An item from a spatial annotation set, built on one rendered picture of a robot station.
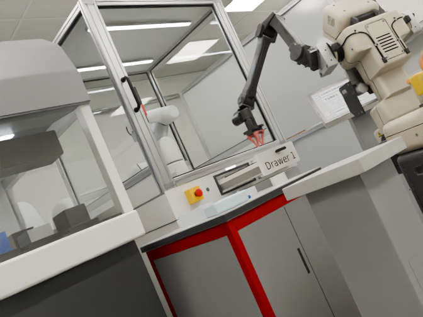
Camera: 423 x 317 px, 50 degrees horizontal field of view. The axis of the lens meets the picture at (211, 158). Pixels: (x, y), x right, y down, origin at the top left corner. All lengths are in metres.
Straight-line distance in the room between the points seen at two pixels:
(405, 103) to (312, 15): 2.01
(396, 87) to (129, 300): 1.36
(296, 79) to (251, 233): 2.58
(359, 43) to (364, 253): 0.93
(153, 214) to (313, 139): 2.11
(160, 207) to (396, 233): 1.22
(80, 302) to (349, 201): 0.96
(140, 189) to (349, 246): 1.23
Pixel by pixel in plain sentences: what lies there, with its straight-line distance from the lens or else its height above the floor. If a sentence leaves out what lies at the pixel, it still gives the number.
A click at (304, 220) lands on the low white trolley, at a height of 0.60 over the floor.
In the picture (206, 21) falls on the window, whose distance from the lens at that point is 2.90.
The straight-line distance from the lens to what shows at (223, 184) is 2.33.
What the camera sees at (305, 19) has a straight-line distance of 3.94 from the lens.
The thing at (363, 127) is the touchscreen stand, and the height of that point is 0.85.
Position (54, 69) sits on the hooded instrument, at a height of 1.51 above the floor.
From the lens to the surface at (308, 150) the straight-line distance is 4.08.
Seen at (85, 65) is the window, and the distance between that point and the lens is 2.51.
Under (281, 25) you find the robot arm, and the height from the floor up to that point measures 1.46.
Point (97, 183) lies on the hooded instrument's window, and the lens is 1.72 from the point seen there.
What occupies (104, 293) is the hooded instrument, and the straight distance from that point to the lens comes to 1.71.
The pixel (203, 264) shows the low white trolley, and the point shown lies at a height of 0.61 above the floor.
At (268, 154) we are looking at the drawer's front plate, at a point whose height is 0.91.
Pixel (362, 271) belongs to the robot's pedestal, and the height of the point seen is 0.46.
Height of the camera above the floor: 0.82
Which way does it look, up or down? 5 degrees up
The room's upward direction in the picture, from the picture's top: 24 degrees counter-clockwise
